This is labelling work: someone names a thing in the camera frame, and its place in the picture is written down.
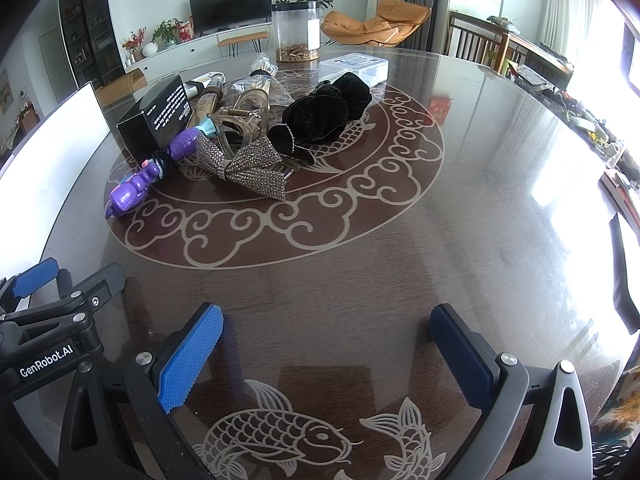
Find cardboard box on floor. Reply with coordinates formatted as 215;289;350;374
96;68;148;107

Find black television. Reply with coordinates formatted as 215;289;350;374
189;0;272;36

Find black fuzzy hair accessory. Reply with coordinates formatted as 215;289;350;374
268;73;372;165

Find clear jar with black lid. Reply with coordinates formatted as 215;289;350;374
271;1;321;63

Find small wooden bench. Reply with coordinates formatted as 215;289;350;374
218;30;269;58

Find white plastic swab box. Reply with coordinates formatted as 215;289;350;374
318;52;390;88

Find rhinestone bow hair clip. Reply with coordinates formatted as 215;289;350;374
196;134;286;200

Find white tv cabinet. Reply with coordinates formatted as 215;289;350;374
126;23;272;82

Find white storage box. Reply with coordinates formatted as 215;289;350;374
0;84;110;278

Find white sunscreen tube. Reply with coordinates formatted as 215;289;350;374
183;72;226;100

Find potted plant by vase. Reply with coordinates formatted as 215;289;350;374
152;18;194;47

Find cotton swab bag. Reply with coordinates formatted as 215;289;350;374
231;52;294;107

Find wooden dining chair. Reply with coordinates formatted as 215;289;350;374
445;11;510;74

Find black rectangular box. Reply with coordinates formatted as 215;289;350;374
116;75;191;165

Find clear amber hair claw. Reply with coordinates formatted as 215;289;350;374
209;89;269;157

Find purple toy figure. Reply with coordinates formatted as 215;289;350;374
104;115;217;219

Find orange lounge chair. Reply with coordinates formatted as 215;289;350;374
320;0;432;48

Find black display cabinet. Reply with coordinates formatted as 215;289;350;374
58;0;124;89

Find red flowers white vase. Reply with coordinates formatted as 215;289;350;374
122;27;158;62

